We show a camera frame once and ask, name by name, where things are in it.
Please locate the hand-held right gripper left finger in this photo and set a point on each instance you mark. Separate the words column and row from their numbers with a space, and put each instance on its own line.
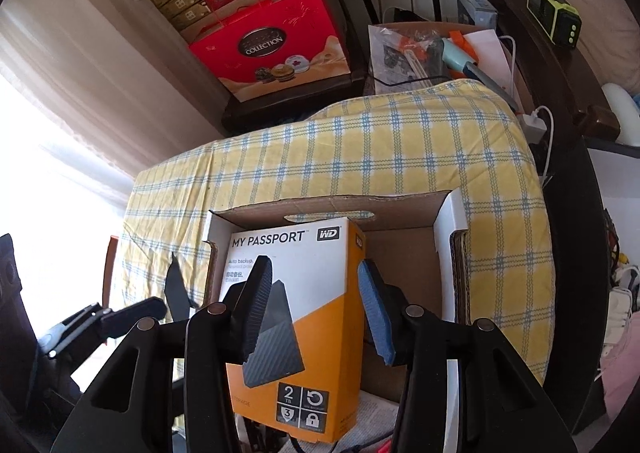
column 257, row 308

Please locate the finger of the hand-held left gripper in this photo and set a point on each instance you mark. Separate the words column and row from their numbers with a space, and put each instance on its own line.
column 135, row 310
column 176, row 288

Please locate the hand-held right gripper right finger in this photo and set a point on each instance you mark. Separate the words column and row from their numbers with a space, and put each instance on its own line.
column 377, row 313

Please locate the brown cardboard box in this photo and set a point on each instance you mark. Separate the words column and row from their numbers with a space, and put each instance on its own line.
column 400, row 253

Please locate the orange white hard drive box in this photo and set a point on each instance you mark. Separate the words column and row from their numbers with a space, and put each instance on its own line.
column 300, row 253

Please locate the printed paper leaflet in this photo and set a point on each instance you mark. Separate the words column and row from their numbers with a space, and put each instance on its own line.
column 372, row 413

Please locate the yellow plaid blanket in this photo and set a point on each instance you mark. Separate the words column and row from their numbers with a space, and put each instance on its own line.
column 350, row 148

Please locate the dark wooden chair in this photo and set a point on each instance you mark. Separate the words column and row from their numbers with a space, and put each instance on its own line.
column 260, row 113

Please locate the black white storage box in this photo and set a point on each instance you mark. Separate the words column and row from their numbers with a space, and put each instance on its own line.
column 580, row 283

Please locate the white curtain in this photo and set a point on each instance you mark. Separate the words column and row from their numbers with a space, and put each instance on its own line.
column 75, row 58

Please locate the clear plastic bag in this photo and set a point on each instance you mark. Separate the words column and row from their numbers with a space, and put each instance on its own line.
column 395, row 58

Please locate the pink cloth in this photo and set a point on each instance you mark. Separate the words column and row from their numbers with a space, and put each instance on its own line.
column 625, row 383

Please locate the teal glue gun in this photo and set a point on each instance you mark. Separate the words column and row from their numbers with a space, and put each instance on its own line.
column 452, row 55

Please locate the white paper sheet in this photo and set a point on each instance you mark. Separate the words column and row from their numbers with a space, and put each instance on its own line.
column 492, row 50

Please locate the large red gift box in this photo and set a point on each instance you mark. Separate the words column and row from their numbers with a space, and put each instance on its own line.
column 280, row 18

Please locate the cluttered cardboard box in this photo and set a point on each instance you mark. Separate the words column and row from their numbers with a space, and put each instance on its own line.
column 415, row 24

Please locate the blue grey box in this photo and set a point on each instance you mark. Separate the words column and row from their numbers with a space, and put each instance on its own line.
column 472, row 8

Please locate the green portable device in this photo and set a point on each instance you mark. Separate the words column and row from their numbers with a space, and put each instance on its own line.
column 550, row 13

